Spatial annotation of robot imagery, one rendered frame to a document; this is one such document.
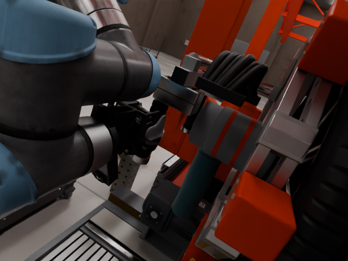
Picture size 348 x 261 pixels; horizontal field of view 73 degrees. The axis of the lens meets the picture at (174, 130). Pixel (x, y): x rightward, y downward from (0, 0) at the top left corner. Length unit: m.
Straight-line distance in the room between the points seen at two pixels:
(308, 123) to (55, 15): 0.33
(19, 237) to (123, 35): 1.15
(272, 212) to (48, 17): 0.29
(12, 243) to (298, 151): 1.20
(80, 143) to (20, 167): 0.07
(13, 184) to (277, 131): 0.32
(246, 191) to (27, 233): 1.17
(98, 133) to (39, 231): 1.09
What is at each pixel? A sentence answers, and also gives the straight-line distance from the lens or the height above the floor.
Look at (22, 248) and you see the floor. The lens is 1.31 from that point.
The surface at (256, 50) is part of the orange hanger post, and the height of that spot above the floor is 1.29.
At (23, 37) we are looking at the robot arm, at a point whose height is 0.98.
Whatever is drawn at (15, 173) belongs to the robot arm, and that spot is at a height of 0.87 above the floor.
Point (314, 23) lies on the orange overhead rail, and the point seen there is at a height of 3.32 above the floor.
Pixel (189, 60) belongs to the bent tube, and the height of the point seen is 1.00.
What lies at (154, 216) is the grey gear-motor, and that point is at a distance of 1.12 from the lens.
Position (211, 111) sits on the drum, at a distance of 0.60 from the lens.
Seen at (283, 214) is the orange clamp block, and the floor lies 0.88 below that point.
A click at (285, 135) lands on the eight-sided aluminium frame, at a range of 0.37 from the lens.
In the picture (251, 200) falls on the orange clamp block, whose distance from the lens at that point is 0.31.
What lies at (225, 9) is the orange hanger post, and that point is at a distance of 1.12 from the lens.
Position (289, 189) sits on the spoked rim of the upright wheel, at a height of 0.84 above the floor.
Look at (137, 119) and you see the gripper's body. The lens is 0.38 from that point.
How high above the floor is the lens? 1.01
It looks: 19 degrees down
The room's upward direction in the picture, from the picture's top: 23 degrees clockwise
